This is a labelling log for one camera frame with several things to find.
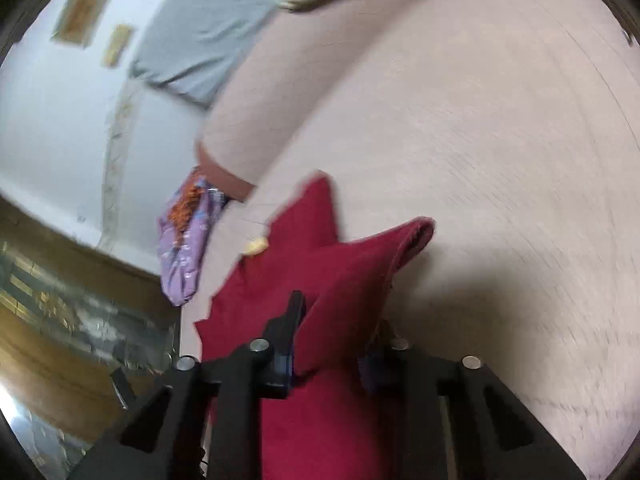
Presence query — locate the pink quilted bolster pillow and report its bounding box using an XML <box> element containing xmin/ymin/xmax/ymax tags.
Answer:
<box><xmin>195</xmin><ymin>0</ymin><xmax>412</xmax><ymax>202</ymax></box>

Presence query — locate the wooden glass-door cabinet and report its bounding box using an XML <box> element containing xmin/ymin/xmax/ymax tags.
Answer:
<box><xmin>1</xmin><ymin>200</ymin><xmax>180</xmax><ymax>479</ymax></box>

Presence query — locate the dark red garment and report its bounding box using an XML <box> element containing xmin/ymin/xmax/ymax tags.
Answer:
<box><xmin>195</xmin><ymin>174</ymin><xmax>434</xmax><ymax>479</ymax></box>

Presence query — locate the small framed wall picture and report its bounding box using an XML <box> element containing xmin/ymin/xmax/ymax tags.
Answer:
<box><xmin>101</xmin><ymin>24</ymin><xmax>134</xmax><ymax>68</ymax></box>

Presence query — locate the purple floral cloth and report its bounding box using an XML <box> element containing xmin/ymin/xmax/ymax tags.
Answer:
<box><xmin>157</xmin><ymin>166</ymin><xmax>229</xmax><ymax>307</ymax></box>

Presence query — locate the orange black patterned cloth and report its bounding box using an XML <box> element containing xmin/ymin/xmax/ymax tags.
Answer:
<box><xmin>168</xmin><ymin>178</ymin><xmax>204</xmax><ymax>231</ymax></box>

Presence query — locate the pink quilted bed cover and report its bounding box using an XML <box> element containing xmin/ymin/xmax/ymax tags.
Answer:
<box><xmin>182</xmin><ymin>0</ymin><xmax>639</xmax><ymax>479</ymax></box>

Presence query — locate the grey pillow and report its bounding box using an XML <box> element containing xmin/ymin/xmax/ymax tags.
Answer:
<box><xmin>129</xmin><ymin>0</ymin><xmax>278</xmax><ymax>107</ymax></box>

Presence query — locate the large framed wall picture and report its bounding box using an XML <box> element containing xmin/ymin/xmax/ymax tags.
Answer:
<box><xmin>52</xmin><ymin>0</ymin><xmax>108</xmax><ymax>48</ymax></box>

